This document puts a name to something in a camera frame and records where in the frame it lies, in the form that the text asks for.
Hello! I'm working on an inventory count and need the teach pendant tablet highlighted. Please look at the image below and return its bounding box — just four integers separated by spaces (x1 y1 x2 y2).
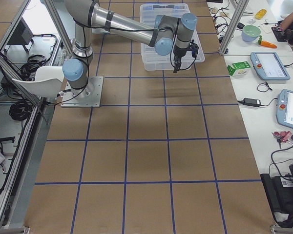
250 52 291 81
276 89 293 128

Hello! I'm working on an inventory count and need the yellow toy corn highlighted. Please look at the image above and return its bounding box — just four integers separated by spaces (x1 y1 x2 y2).
254 9 267 20

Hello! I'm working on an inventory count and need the green bowl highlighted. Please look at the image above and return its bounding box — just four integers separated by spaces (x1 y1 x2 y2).
241 25 261 42

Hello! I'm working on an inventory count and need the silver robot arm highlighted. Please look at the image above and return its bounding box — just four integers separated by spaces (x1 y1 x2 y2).
64 0 199 73

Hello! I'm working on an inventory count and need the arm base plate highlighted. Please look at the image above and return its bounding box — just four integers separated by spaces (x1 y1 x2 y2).
61 76 104 108

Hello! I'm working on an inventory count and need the key bunch with red tag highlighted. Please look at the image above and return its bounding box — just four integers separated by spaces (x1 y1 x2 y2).
272 131 292 149

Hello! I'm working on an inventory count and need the toy carrot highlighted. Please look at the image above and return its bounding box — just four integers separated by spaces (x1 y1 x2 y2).
257 35 277 49

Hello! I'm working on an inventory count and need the aluminium frame post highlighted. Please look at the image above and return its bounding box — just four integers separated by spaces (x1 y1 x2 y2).
44 0 73 58
219 0 249 55

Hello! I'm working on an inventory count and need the white plastic chair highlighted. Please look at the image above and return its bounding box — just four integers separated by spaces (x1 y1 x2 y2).
12 66 64 98

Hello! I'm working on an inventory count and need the clear plastic box lid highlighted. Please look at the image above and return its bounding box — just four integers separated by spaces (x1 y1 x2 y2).
139 3 206 71

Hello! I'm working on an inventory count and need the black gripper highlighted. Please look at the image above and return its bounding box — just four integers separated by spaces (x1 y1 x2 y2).
173 40 199 74

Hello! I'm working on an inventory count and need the green white carton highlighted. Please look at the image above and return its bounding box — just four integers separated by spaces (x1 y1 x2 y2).
227 61 251 77

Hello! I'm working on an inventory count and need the coiled black cable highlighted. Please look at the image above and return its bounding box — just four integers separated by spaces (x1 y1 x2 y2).
9 101 31 121

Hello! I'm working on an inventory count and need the black power adapter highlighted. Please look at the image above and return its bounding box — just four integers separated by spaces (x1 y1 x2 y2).
237 97 261 107

